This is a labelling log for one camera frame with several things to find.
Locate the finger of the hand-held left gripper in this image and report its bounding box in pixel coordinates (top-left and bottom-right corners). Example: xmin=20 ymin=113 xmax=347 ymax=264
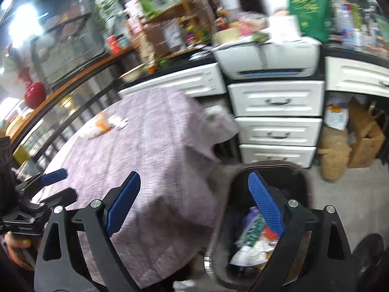
xmin=15 ymin=168 xmax=68 ymax=193
xmin=18 ymin=188 xmax=77 ymax=212

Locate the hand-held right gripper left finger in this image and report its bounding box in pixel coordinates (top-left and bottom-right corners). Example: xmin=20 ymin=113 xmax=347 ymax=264
xmin=33 ymin=171 xmax=143 ymax=292

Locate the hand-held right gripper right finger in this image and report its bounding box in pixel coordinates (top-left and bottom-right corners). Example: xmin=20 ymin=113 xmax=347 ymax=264
xmin=248 ymin=170 xmax=354 ymax=292

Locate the green tissue packet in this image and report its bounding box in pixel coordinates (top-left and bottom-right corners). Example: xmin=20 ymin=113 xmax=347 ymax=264
xmin=235 ymin=213 xmax=268 ymax=247

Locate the red-orange wrapper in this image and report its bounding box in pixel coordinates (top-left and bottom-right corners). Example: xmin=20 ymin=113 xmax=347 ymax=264
xmin=263 ymin=225 xmax=280 ymax=241

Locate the black trash bin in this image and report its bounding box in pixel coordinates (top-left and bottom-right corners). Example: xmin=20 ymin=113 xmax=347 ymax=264
xmin=203 ymin=161 xmax=313 ymax=291

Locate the white plastic trash bag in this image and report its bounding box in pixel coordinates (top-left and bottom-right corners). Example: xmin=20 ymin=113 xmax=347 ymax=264
xmin=229 ymin=240 xmax=274 ymax=268

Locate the person's left hand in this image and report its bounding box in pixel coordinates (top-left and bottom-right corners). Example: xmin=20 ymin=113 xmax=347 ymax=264
xmin=4 ymin=233 xmax=38 ymax=271

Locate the purple plastic wrapper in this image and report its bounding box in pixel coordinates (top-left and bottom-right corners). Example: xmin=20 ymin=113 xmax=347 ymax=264
xmin=248 ymin=207 xmax=262 ymax=226

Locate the purple tablecloth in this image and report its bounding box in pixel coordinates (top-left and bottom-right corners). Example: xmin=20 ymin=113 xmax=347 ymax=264
xmin=41 ymin=87 xmax=240 ymax=289

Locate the white bottle with orange label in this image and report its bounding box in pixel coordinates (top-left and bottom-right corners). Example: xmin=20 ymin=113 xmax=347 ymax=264
xmin=78 ymin=112 xmax=111 ymax=139

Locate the white three-drawer cabinet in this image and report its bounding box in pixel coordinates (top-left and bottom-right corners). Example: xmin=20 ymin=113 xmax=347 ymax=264
xmin=227 ymin=80 xmax=326 ymax=168

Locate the crumpled white wrapper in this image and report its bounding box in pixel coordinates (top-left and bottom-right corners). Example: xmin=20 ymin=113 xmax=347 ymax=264
xmin=108 ymin=115 xmax=129 ymax=128

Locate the red vase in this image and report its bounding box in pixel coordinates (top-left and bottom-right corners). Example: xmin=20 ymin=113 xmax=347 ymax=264
xmin=24 ymin=81 xmax=46 ymax=109

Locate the brown paper bag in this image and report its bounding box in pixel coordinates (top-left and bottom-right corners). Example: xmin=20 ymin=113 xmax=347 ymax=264
xmin=316 ymin=125 xmax=353 ymax=181

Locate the wooden railing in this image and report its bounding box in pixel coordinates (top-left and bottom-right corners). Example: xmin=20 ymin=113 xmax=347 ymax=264
xmin=9 ymin=44 xmax=143 ymax=165

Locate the cardboard box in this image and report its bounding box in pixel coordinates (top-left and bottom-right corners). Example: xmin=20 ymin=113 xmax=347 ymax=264
xmin=346 ymin=97 xmax=386 ymax=168

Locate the cream bowl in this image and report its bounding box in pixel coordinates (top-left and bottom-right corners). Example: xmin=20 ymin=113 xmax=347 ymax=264
xmin=118 ymin=64 xmax=145 ymax=82

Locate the long white cabinet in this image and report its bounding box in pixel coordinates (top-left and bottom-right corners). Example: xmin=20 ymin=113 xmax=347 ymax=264
xmin=118 ymin=62 xmax=228 ymax=98

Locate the red can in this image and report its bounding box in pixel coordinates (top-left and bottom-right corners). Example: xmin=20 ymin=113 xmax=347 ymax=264
xmin=106 ymin=35 xmax=120 ymax=55

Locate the white printer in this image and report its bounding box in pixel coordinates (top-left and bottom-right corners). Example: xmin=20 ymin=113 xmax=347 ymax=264
xmin=213 ymin=35 xmax=322 ymax=80

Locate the beige paper bag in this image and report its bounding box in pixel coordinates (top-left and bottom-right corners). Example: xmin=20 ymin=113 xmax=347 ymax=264
xmin=141 ymin=33 xmax=157 ymax=67

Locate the white desk drawer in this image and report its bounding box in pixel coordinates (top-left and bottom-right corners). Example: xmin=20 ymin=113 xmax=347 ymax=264
xmin=325 ymin=56 xmax=389 ymax=96

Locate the yellow box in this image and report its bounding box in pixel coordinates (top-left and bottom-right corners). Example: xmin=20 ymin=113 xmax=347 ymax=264
xmin=214 ymin=27 xmax=240 ymax=45

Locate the pink box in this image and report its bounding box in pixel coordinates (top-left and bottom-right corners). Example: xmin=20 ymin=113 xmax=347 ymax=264
xmin=124 ymin=0 xmax=146 ymax=34

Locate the green tote bag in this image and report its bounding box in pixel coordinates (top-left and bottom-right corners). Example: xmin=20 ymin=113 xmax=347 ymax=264
xmin=287 ymin=0 xmax=333 ymax=44

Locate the wooden shelf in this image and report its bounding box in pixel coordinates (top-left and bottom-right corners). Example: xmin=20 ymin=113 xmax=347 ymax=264
xmin=141 ymin=0 xmax=213 ymax=57

